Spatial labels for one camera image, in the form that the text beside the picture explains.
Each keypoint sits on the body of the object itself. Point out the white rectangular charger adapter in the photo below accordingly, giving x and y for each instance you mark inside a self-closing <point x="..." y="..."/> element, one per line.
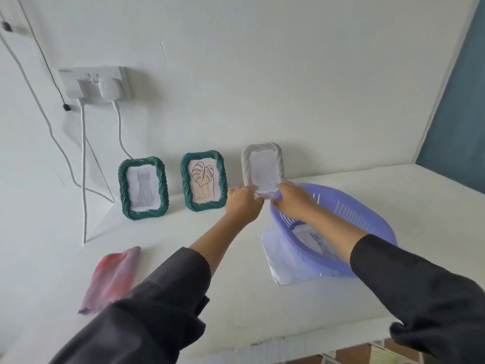
<point x="85" y="90"/>

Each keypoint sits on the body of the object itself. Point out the white rounded charger adapter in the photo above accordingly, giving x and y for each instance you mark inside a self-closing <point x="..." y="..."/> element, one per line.
<point x="110" y="89"/>

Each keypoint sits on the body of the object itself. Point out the dark teal door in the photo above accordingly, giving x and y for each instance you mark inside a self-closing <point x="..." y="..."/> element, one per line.
<point x="454" y="109"/>

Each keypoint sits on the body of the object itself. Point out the white wall socket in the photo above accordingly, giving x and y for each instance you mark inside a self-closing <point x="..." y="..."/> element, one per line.
<point x="121" y="75"/>

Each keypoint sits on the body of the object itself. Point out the person's right hand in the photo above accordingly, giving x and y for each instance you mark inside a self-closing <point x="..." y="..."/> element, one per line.
<point x="299" y="202"/>

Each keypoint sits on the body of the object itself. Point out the small black wall clip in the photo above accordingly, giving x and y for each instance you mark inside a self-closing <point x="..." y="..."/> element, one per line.
<point x="6" y="26"/>

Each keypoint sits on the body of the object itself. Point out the grey frame with rose drawing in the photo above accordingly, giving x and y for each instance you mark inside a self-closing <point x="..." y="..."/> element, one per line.
<point x="245" y="166"/>

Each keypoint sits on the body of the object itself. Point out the purple plastic basket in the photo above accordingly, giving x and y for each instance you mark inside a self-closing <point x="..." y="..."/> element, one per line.
<point x="360" y="212"/>

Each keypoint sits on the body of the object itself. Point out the person's right forearm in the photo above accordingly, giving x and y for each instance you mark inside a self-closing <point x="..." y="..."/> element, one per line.
<point x="333" y="227"/>

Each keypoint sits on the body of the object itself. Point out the person's left hand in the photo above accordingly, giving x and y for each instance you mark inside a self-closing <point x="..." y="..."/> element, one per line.
<point x="244" y="206"/>

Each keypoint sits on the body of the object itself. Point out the pink purple cloth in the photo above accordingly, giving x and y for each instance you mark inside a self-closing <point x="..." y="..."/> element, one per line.
<point x="110" y="280"/>

